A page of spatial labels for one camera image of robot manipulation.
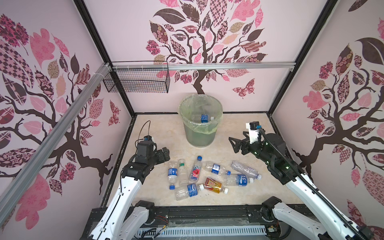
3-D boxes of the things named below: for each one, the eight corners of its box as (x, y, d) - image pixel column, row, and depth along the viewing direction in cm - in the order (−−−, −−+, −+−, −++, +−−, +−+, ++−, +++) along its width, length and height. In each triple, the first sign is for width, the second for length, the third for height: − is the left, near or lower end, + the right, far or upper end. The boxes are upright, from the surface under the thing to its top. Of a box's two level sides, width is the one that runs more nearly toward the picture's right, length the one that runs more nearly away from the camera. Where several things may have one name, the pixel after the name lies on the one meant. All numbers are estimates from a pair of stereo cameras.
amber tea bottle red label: (199, 189, 83) (199, 187, 79) (201, 179, 87) (201, 176, 83) (226, 195, 81) (228, 193, 77) (227, 185, 85) (228, 182, 81)
